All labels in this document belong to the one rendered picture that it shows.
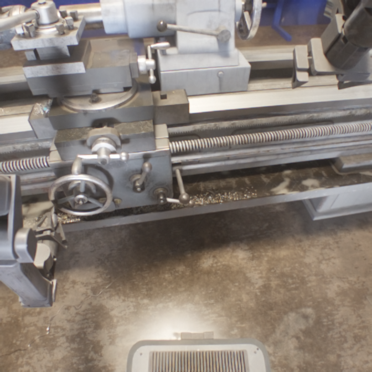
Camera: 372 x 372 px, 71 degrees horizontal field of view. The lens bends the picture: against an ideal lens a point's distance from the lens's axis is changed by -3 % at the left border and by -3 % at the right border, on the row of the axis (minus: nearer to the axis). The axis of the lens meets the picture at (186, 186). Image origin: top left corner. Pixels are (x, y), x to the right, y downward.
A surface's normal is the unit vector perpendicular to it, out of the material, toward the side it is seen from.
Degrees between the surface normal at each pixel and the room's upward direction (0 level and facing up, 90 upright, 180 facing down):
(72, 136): 0
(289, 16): 90
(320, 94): 36
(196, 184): 0
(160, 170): 90
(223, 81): 90
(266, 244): 0
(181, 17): 76
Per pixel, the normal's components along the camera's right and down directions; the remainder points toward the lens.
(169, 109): 0.16, 0.74
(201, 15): 0.16, 0.56
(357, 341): 0.00, -0.65
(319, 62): 0.00, -0.19
